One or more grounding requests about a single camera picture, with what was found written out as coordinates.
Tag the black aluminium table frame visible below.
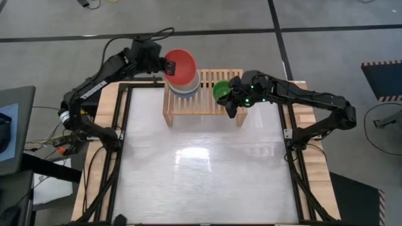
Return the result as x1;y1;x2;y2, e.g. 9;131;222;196
75;80;339;226

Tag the black floor mat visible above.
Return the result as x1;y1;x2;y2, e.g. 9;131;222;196
328;171;386;226

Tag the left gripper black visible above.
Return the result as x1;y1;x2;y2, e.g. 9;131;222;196
128;39;177;77

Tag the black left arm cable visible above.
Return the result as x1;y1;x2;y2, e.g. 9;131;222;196
100;27;175;63

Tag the black floor cable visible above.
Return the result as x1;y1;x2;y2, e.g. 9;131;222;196
363;102;402;156

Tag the grey metal stand foot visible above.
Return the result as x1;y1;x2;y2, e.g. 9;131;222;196
373;109;402;129

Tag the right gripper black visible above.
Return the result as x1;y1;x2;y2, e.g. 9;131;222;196
217;71;273;119

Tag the light green plastic bowl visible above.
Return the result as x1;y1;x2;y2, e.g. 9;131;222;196
212;80;233;102

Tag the blue mat with striped edge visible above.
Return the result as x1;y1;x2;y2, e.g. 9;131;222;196
360;59;402;103

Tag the white paper sheet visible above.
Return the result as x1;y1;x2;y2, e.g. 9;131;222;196
33;158;73;207

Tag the wooden table board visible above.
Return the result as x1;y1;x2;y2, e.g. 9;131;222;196
71;80;342;222

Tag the blue plastic bowl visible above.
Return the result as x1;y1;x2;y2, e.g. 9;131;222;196
167;70;202;100

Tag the black computer mouse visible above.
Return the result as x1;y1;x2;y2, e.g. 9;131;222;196
0;205;21;226

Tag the light wooden slatted shelf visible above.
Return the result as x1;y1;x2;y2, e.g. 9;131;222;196
162;68;248;128

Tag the red plastic bowl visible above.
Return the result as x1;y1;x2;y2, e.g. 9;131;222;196
163;48;198;86

